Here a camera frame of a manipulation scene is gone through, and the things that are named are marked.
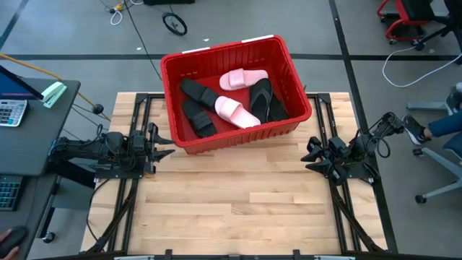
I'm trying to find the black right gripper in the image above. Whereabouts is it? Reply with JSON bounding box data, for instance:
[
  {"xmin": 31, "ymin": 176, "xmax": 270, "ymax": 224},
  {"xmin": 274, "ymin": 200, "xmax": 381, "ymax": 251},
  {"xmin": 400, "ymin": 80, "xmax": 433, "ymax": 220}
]
[{"xmin": 301, "ymin": 136, "xmax": 357, "ymax": 186}]

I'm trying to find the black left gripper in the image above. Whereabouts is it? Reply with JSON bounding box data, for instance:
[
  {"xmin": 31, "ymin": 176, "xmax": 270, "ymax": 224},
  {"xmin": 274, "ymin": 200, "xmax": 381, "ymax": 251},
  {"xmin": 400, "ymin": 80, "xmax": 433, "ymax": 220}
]
[{"xmin": 128, "ymin": 122, "xmax": 176, "ymax": 174}]

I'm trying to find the black slide sandal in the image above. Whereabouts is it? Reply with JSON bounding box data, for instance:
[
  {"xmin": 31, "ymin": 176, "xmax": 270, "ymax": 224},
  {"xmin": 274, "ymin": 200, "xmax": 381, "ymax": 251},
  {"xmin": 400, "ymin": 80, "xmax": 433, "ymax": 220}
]
[
  {"xmin": 182, "ymin": 99, "xmax": 218, "ymax": 139},
  {"xmin": 179, "ymin": 78, "xmax": 220, "ymax": 113}
]

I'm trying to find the pink slide sandal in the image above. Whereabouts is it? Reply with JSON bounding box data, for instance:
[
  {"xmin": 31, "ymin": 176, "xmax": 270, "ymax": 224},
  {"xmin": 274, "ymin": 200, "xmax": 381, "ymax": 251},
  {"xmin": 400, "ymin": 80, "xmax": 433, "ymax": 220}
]
[
  {"xmin": 214, "ymin": 95, "xmax": 261, "ymax": 129},
  {"xmin": 219, "ymin": 68, "xmax": 270, "ymax": 92}
]

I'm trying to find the red plastic bin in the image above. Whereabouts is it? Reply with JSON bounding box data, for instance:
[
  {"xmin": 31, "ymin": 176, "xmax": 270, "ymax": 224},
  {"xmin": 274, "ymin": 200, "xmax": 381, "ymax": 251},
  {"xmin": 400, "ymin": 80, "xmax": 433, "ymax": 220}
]
[{"xmin": 159, "ymin": 35, "xmax": 313, "ymax": 155}]

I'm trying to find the person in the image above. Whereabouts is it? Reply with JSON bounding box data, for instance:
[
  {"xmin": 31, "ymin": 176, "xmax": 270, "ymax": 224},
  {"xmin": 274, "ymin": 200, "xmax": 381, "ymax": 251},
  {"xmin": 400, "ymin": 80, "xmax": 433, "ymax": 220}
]
[
  {"xmin": 0, "ymin": 229, "xmax": 21, "ymax": 260},
  {"xmin": 402, "ymin": 82, "xmax": 462, "ymax": 145}
]

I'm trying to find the mint green stapler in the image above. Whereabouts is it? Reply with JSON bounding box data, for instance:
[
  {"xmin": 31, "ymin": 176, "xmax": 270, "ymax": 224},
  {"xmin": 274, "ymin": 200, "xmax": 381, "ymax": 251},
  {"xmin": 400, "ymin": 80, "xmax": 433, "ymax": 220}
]
[{"xmin": 40, "ymin": 81, "xmax": 68, "ymax": 109}]

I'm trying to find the black desk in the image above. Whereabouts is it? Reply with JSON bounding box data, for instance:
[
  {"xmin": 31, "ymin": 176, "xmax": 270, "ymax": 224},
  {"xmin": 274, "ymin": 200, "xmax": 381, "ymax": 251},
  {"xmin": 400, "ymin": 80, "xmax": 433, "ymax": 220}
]
[{"xmin": 0, "ymin": 77, "xmax": 82, "ymax": 260}]

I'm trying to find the grey chair base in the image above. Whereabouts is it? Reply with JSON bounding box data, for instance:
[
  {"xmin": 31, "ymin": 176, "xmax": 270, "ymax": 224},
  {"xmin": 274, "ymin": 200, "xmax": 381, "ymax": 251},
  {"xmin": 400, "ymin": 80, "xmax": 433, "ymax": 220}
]
[
  {"xmin": 413, "ymin": 146, "xmax": 462, "ymax": 204},
  {"xmin": 406, "ymin": 101, "xmax": 448, "ymax": 111}
]

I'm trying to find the black box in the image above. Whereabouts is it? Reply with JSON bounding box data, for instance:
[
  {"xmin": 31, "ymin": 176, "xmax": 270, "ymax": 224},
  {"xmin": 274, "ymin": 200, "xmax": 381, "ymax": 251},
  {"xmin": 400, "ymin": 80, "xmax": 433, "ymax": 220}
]
[{"xmin": 143, "ymin": 0, "xmax": 196, "ymax": 6}]

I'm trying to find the grey desk calculator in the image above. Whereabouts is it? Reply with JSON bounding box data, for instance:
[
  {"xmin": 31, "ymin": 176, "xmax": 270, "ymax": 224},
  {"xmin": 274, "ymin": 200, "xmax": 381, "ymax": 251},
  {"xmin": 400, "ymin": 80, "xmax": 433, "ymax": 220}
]
[{"xmin": 0, "ymin": 99, "xmax": 29, "ymax": 128}]

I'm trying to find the backlit black keyboard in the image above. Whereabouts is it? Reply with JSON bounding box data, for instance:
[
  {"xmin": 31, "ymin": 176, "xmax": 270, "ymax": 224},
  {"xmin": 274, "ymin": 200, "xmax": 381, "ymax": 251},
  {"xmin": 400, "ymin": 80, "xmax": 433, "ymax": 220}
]
[{"xmin": 0, "ymin": 175, "xmax": 25, "ymax": 212}]

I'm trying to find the black computer monitor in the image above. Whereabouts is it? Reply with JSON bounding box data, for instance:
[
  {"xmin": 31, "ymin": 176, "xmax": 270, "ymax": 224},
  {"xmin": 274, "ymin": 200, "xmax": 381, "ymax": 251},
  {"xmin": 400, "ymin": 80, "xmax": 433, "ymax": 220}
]
[{"xmin": 0, "ymin": 64, "xmax": 45, "ymax": 101}]

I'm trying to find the red framed chair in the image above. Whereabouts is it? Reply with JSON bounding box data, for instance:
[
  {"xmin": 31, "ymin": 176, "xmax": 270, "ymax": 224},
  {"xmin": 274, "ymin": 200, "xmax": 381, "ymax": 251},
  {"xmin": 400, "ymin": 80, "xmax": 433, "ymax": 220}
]
[{"xmin": 377, "ymin": 0, "xmax": 430, "ymax": 45}]

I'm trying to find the black computer mouse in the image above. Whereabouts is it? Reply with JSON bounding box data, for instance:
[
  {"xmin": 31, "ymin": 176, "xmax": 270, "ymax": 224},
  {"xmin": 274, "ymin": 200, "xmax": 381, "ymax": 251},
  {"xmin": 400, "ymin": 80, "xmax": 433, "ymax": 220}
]
[{"xmin": 0, "ymin": 226, "xmax": 29, "ymax": 256}]

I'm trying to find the black office chair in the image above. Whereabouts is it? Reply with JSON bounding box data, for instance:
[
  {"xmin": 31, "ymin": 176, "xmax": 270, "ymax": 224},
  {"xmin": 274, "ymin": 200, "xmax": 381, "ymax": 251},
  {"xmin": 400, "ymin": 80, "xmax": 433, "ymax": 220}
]
[{"xmin": 414, "ymin": 0, "xmax": 462, "ymax": 66}]

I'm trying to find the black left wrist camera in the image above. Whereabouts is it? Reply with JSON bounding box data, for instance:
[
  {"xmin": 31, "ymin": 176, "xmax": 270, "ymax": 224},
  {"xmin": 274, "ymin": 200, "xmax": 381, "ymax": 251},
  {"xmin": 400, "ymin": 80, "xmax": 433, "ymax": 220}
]
[{"xmin": 129, "ymin": 130, "xmax": 147, "ymax": 152}]

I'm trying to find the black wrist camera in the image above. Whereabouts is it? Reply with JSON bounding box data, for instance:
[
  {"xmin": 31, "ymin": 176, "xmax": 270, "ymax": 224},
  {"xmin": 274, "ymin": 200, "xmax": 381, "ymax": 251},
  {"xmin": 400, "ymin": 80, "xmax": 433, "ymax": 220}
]
[
  {"xmin": 328, "ymin": 136, "xmax": 349, "ymax": 158},
  {"xmin": 129, "ymin": 130, "xmax": 147, "ymax": 152}
]

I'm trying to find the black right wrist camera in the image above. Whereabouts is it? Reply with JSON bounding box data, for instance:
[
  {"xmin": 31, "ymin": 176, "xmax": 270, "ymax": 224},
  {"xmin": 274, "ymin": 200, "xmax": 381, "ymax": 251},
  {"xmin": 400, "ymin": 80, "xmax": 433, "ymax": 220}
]
[{"xmin": 328, "ymin": 136, "xmax": 349, "ymax": 158}]

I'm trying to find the black aluminium table frame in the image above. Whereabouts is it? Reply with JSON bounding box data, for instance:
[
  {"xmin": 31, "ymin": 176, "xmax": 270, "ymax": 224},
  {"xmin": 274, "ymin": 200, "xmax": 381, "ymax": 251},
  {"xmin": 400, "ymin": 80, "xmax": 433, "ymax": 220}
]
[{"xmin": 79, "ymin": 92, "xmax": 398, "ymax": 260}]

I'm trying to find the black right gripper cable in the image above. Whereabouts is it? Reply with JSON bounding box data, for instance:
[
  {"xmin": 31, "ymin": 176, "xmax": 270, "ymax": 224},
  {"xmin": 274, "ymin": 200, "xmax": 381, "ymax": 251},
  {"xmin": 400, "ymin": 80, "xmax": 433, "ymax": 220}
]
[{"xmin": 375, "ymin": 118, "xmax": 393, "ymax": 160}]

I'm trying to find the grey desk base plate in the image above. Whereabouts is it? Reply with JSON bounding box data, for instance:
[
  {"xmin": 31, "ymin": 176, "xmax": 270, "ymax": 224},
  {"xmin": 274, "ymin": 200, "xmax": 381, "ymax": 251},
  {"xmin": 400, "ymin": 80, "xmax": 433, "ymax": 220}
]
[{"xmin": 52, "ymin": 178, "xmax": 95, "ymax": 211}]

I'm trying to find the long black floor cable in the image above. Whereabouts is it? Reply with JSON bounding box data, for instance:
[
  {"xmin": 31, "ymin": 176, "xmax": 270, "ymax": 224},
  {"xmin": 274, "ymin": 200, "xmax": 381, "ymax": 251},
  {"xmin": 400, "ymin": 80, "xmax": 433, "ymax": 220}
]
[{"xmin": 122, "ymin": 0, "xmax": 163, "ymax": 81}]

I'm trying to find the long white cable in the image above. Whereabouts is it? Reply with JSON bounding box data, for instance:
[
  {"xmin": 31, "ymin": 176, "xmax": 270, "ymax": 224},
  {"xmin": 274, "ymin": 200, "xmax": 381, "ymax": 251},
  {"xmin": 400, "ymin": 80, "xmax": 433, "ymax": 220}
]
[{"xmin": 382, "ymin": 45, "xmax": 462, "ymax": 90}]

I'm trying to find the black cable coil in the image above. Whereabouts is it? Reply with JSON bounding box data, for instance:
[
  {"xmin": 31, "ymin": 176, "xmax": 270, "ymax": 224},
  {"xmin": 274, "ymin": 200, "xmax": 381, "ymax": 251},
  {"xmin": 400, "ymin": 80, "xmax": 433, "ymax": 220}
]
[{"xmin": 161, "ymin": 12, "xmax": 188, "ymax": 37}]

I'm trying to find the short white cable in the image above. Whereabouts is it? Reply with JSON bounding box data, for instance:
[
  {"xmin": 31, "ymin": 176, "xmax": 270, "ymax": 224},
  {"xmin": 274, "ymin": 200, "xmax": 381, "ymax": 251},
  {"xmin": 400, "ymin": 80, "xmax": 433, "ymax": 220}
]
[{"xmin": 110, "ymin": 9, "xmax": 124, "ymax": 27}]

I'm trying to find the yellow cable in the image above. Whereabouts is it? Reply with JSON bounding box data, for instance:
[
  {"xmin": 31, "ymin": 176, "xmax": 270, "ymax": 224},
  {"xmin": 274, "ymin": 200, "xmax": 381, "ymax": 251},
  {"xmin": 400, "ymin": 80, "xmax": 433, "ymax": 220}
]
[{"xmin": 0, "ymin": 53, "xmax": 111, "ymax": 122}]

